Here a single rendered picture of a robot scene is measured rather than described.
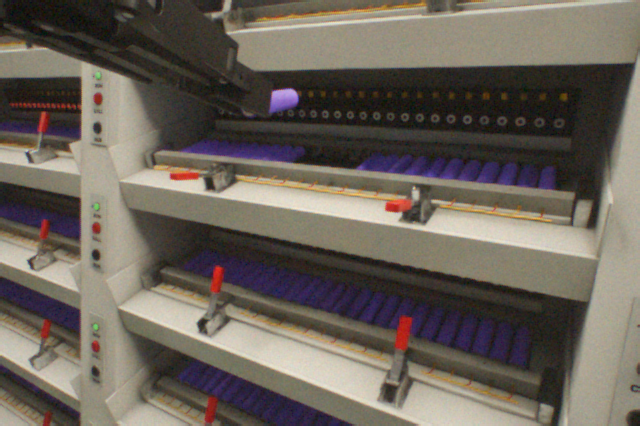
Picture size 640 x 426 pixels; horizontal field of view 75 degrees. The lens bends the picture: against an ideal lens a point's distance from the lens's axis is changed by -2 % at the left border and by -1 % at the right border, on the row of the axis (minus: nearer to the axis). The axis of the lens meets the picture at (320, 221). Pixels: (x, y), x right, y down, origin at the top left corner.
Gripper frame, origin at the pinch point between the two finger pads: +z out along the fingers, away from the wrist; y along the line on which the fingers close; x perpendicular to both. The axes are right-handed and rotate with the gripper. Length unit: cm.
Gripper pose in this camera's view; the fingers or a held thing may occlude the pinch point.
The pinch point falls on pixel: (228, 86)
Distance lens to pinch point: 34.9
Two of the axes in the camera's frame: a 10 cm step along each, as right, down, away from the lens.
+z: 4.7, 0.6, 8.8
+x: 1.6, -9.9, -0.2
